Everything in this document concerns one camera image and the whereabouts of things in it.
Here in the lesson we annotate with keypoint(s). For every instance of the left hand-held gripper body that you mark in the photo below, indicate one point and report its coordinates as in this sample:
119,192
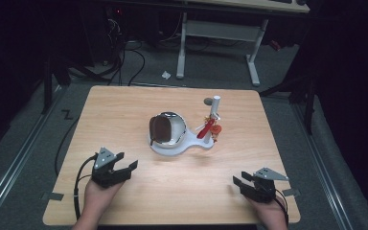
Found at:
105,171

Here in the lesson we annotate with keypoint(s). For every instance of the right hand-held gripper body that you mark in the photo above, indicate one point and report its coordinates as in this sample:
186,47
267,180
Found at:
265,188

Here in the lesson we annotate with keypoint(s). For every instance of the brown leather pouch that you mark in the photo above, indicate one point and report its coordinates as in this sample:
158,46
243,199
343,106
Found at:
161,129

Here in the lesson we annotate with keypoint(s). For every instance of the white stand with post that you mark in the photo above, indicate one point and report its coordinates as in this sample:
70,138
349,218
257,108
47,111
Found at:
191,145

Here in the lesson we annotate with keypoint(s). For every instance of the shiny silver bowl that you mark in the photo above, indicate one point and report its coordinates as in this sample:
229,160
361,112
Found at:
179,127

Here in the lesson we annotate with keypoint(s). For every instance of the person's right hand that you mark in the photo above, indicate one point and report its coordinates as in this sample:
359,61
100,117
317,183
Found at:
268,215

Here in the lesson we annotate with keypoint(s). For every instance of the person's left hand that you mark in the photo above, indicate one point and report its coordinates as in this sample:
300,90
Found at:
97,201

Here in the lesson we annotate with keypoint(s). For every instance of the grey tape piece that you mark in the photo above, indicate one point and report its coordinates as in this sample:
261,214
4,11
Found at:
291,192
54,196

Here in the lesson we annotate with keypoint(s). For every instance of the black metal stand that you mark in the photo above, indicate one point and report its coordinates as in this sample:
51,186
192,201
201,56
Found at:
310,105
47,86

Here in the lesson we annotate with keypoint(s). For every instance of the white paper scrap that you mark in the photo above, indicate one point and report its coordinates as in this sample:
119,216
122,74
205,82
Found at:
166,75

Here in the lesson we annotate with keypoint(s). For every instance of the small red object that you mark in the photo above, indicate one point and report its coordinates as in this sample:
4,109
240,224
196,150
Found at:
275,45

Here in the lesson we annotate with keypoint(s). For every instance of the white-legged desk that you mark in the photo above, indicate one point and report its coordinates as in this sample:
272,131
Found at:
220,30

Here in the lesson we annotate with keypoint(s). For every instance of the metal floor rail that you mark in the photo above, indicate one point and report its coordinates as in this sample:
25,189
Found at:
19,159
322,166

